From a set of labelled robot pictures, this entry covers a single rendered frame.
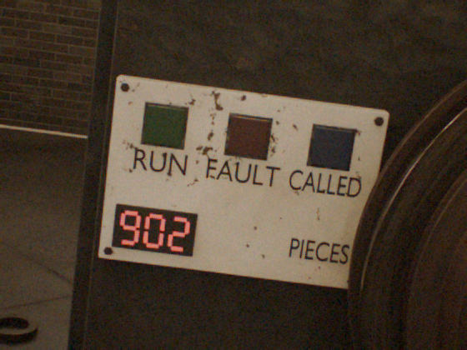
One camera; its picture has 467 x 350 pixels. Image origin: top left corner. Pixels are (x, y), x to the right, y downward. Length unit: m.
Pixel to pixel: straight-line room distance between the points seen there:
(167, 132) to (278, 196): 0.12
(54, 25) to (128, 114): 6.12
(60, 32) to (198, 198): 6.12
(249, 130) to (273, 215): 0.09
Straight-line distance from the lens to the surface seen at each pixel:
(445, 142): 0.67
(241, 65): 0.79
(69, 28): 6.87
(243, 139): 0.78
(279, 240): 0.81
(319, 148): 0.78
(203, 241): 0.81
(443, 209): 0.66
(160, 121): 0.78
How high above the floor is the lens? 1.33
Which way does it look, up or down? 12 degrees down
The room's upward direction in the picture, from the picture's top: 8 degrees clockwise
